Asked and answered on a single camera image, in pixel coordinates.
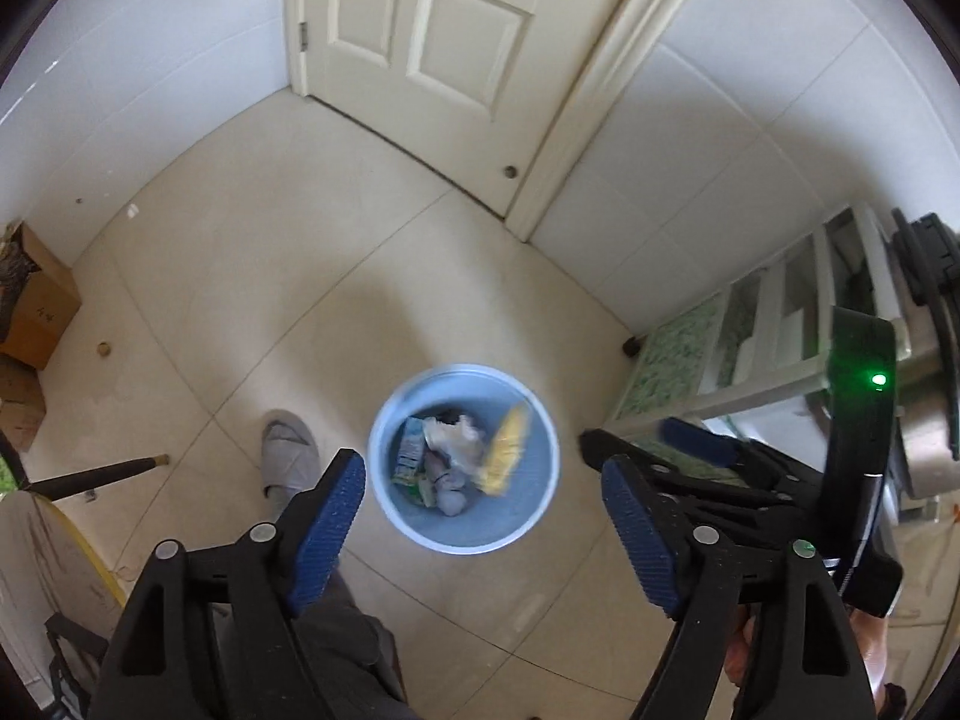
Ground crushed drink carton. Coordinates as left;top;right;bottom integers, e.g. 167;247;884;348
392;418;427;488

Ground yellow snack packet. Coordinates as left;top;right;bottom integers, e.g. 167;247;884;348
477;403;530;496

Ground blue trash bin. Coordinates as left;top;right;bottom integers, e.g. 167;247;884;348
368;364;562;556

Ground person's right hand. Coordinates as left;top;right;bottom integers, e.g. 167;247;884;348
724;606;907;718

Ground person's dark trouser leg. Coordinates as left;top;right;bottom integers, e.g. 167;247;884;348
295;571;416;718

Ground white shelf rack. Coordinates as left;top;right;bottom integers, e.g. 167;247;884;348
604;203;911;439

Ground grey slipper foot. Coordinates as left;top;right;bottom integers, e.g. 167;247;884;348
260;411;322;512

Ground cardboard box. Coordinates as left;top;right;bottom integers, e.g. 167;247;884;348
2;223;82;371

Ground white panel door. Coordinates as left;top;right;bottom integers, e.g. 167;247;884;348
285;0;685;241

